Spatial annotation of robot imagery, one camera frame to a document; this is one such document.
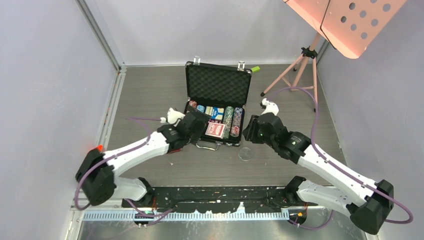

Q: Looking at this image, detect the green grey chip row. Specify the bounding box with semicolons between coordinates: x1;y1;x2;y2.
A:
222;106;234;139

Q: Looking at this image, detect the blue boxed card deck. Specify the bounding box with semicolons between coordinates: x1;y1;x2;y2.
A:
204;106;225;121

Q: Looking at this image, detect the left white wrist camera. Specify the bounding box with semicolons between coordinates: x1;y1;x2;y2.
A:
160;107;185;127

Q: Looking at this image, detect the blue orange chip row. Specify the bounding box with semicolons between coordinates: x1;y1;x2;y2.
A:
230;107;243;138

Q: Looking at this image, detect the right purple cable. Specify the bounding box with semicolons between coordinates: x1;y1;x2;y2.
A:
264;86;414;231

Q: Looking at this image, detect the red black triangle dealer button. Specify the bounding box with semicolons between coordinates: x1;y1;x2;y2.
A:
169;149;181;154

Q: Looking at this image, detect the clear round disc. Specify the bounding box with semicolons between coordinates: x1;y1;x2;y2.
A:
238;147;253;161

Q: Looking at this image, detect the pink music stand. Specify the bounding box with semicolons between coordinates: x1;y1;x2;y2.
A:
260;0;407;102

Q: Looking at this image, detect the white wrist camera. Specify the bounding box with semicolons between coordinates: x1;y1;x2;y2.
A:
260;98;279;116
160;107;185;127

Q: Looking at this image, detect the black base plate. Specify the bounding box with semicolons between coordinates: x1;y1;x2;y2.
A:
133;186;317;214

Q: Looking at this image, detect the light blue chip row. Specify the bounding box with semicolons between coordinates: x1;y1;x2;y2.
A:
196;105;206;113

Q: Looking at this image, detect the black poker set case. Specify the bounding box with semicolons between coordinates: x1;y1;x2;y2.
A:
184;56;252;151

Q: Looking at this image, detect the red playing card deck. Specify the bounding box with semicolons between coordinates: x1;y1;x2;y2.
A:
205;122;227;139

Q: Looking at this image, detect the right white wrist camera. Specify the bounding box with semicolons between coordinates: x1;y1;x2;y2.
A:
260;98;279;116

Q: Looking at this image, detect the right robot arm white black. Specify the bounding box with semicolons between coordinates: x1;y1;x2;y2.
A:
242;113;394;235

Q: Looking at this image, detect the dark red chip stack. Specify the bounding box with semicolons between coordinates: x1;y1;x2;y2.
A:
188;100;198;108

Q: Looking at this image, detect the green block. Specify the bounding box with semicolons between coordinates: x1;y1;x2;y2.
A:
248;66;261;74

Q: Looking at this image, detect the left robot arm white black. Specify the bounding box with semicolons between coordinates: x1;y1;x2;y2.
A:
74;108;210;210

